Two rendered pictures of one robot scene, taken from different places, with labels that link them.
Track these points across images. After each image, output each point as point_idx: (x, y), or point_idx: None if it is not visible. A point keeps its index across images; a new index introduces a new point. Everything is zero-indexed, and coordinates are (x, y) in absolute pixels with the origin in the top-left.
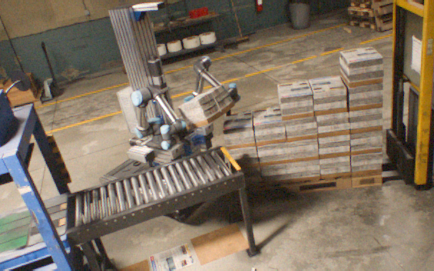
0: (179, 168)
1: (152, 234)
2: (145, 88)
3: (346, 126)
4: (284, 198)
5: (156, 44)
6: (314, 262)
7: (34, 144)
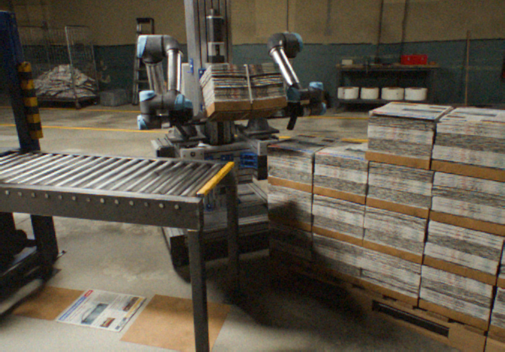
0: (146, 166)
1: (129, 263)
2: (159, 35)
3: (500, 216)
4: (337, 309)
5: None
6: None
7: None
